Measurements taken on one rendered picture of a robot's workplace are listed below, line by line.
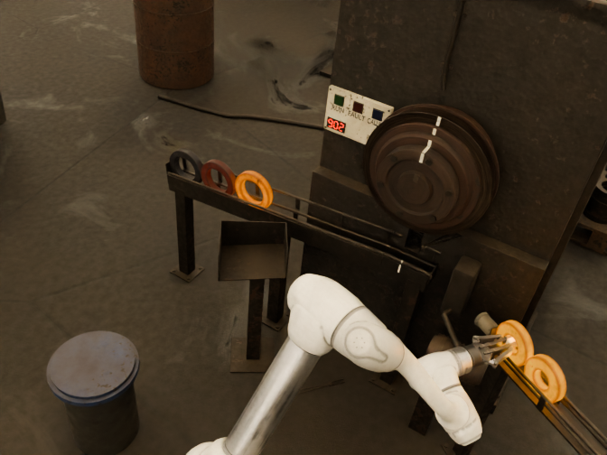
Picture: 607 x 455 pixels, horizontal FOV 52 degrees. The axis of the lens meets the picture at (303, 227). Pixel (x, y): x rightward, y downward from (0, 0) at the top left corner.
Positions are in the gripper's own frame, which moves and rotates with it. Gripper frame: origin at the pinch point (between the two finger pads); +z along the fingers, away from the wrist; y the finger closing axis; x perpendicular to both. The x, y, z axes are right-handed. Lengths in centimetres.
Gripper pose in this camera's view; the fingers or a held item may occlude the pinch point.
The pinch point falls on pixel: (515, 340)
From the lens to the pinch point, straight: 223.7
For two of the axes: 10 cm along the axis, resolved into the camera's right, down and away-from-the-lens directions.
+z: 9.2, -2.4, 3.2
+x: 0.4, -7.5, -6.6
